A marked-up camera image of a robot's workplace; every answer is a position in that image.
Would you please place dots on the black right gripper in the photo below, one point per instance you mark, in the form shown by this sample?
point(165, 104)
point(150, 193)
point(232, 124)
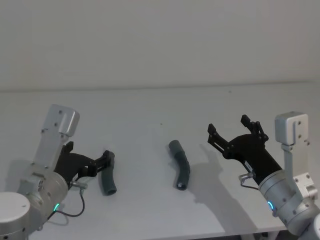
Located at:
point(252, 152)

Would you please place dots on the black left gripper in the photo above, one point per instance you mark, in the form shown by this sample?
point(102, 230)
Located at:
point(68, 163)

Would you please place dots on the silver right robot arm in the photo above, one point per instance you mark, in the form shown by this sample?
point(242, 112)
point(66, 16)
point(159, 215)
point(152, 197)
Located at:
point(287, 197)

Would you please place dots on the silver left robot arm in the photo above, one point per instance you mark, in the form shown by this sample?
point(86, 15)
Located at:
point(47, 140)

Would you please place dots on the white table cloth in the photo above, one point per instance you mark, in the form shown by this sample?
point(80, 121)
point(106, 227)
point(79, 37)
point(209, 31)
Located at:
point(150, 212)

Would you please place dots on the plain pale wall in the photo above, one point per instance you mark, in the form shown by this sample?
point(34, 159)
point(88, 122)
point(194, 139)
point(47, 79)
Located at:
point(160, 42)

